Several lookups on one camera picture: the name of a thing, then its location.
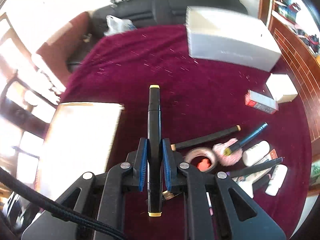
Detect white bottle orange cap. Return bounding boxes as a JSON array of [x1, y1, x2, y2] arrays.
[[265, 164, 288, 197]]

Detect black marker yellow caps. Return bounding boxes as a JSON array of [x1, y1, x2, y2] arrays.
[[147, 85, 163, 217]]

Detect black marker yellow-green cap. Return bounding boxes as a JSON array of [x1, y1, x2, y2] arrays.
[[223, 122, 268, 156]]

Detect brown tape roll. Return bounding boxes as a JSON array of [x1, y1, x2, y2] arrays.
[[184, 147, 218, 173]]

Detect black marker beige caps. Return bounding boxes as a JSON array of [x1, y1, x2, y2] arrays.
[[171, 125, 241, 151]]

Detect white blue long box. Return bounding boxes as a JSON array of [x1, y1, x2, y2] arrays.
[[232, 149, 278, 184]]

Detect black marker purple cap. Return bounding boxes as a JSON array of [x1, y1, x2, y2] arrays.
[[227, 157, 283, 178]]

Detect white plastic bottle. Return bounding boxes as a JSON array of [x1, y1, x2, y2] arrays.
[[242, 140, 270, 167]]

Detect gold-rimmed white storage box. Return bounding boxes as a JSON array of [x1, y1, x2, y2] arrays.
[[37, 102, 124, 200]]

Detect pink fluffy toy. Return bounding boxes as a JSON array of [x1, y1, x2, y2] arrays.
[[213, 138, 242, 166]]

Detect red and grey small box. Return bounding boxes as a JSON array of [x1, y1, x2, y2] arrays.
[[245, 90, 278, 114]]

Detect maroon bed cover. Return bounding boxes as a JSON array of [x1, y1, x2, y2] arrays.
[[61, 25, 311, 237]]

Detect small white cardboard box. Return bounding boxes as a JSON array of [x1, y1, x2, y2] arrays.
[[266, 73, 298, 103]]

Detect red brown armchair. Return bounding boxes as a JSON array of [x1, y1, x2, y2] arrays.
[[31, 11, 91, 88]]

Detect wooden brick-pattern sideboard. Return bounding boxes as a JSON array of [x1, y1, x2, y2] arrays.
[[258, 0, 319, 142]]

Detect white plastic bag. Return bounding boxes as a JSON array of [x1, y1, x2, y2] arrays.
[[104, 15, 136, 36]]

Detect large grey shoe box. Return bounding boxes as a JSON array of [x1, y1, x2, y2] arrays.
[[185, 7, 281, 72]]

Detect black leather sofa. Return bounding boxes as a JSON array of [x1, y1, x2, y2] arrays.
[[67, 0, 248, 73]]

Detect black braided cable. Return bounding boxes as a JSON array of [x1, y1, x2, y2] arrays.
[[0, 167, 126, 240]]

